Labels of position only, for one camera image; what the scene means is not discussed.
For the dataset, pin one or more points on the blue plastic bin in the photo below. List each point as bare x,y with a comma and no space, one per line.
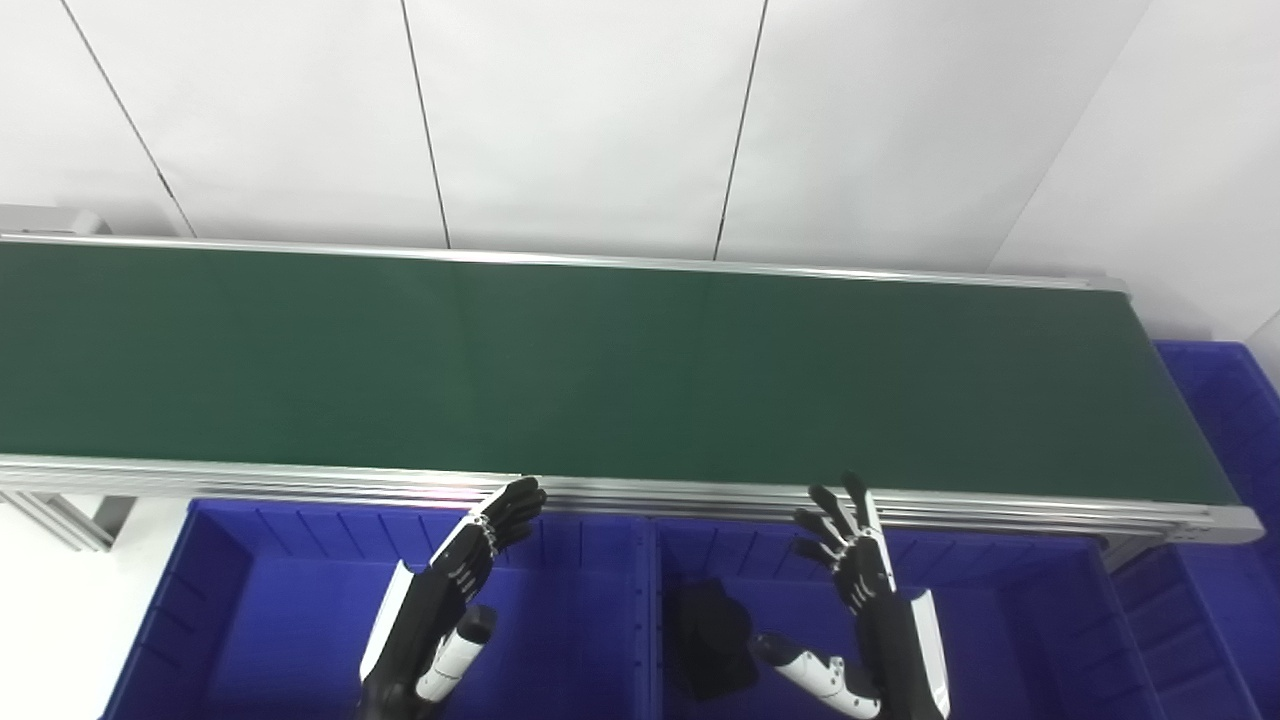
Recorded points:
1020,640
280,620
1220,450

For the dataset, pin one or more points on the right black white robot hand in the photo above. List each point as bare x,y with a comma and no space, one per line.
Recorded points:
895,650

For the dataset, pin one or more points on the aluminium conveyor support leg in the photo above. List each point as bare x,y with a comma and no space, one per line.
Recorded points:
60,520
1130,550

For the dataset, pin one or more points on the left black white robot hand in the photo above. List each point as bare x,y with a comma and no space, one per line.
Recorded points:
440,600

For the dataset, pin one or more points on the grey conveyor motor box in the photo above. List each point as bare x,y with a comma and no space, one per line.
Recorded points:
50,220

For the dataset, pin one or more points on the green conveyor belt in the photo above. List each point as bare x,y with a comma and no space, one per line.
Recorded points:
650,493
650,370

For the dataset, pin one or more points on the black cylinder block part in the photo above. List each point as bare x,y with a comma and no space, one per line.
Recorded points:
710,630

